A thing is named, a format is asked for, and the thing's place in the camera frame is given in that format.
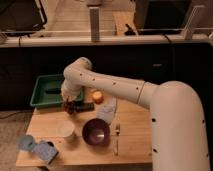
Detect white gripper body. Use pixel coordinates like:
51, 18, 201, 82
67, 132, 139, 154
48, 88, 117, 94
61, 80, 82, 101

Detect dark purple grapes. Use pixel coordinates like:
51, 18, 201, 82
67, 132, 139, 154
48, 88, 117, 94
64, 100, 76, 115

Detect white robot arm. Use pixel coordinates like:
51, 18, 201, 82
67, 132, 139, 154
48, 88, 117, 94
61, 57, 212, 171

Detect purple bowl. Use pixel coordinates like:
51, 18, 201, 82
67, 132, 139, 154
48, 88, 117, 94
82, 118, 110, 146

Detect black rectangular block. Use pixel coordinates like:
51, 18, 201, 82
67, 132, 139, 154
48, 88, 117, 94
76, 103, 95, 112

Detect green plastic tray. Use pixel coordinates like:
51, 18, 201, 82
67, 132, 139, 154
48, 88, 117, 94
29, 73, 85, 109

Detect yellow apple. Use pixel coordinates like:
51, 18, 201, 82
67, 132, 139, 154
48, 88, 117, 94
92, 91, 104, 104

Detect white paper cup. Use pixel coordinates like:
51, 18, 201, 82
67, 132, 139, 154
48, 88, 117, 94
56, 121, 75, 142

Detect light blue cloth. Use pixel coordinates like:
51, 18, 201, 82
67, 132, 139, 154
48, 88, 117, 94
96, 98, 117, 124

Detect silver fork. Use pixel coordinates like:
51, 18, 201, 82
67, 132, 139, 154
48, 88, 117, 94
115, 123, 120, 156

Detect light blue cup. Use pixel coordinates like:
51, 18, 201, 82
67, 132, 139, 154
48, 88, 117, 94
18, 135, 36, 152

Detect white horizontal rail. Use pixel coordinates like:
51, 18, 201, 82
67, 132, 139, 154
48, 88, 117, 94
0, 34, 213, 48

